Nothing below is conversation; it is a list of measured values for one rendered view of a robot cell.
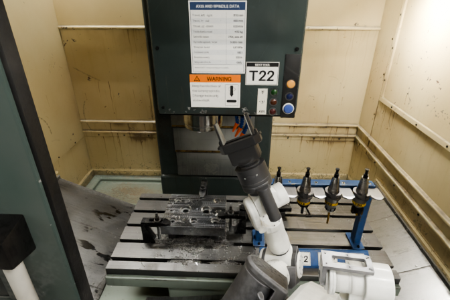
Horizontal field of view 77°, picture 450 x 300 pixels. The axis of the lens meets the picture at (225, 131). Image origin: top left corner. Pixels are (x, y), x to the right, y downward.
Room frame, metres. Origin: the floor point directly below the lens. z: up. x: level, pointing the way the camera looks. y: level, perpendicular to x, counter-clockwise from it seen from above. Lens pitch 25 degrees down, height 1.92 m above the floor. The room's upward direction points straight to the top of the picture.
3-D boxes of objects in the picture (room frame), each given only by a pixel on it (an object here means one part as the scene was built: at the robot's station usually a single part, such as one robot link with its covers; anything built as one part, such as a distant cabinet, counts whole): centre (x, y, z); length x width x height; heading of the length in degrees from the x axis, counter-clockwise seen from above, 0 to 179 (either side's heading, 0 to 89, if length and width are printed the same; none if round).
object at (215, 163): (1.51, 0.07, 1.16); 0.48 x 0.05 x 0.51; 88
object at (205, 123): (1.06, 0.09, 1.51); 0.16 x 0.16 x 0.12
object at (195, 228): (1.08, 0.14, 0.97); 0.29 x 0.23 x 0.05; 88
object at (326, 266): (0.37, -0.22, 1.45); 0.09 x 0.06 x 0.08; 78
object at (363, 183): (0.91, -0.54, 1.26); 0.04 x 0.04 x 0.07
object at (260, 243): (0.98, -0.15, 1.05); 0.10 x 0.05 x 0.30; 178
